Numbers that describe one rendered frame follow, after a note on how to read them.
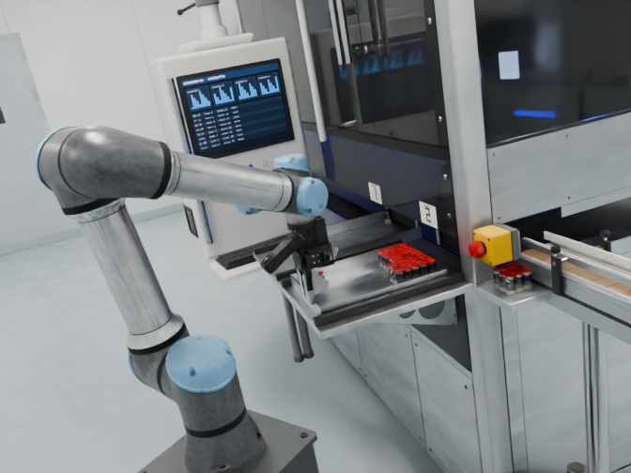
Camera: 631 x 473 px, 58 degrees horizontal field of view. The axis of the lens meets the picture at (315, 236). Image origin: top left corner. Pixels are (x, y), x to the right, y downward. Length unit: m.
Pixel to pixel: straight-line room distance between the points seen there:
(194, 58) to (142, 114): 4.58
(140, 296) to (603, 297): 0.90
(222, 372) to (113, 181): 0.37
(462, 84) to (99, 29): 5.65
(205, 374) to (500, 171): 0.82
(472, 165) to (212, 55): 1.13
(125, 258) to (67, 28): 5.74
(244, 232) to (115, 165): 1.36
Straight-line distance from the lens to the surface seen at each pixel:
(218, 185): 1.00
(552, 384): 1.73
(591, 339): 1.43
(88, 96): 6.69
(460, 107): 1.33
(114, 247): 1.06
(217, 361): 1.03
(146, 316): 1.11
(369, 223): 2.01
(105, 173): 0.92
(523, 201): 1.47
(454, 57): 1.32
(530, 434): 1.77
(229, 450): 1.10
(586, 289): 1.31
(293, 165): 1.27
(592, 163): 1.59
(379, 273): 1.58
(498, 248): 1.34
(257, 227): 2.25
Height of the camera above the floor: 1.48
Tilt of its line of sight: 18 degrees down
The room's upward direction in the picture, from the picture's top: 10 degrees counter-clockwise
